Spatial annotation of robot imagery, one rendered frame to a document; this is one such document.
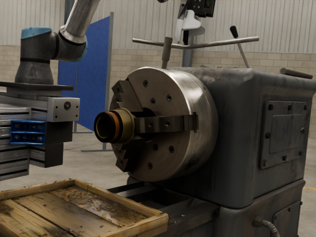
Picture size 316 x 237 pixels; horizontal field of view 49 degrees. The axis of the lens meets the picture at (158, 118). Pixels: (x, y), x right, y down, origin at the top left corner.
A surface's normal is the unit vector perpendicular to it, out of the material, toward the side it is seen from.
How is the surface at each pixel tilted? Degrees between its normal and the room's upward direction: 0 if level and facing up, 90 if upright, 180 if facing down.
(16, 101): 90
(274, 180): 89
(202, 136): 94
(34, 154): 90
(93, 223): 0
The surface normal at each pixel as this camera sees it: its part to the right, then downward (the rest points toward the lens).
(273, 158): 0.74, 0.11
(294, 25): -0.41, 0.06
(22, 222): 0.07, -0.99
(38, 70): 0.54, -0.19
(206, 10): -0.22, 0.12
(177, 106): -0.67, 0.02
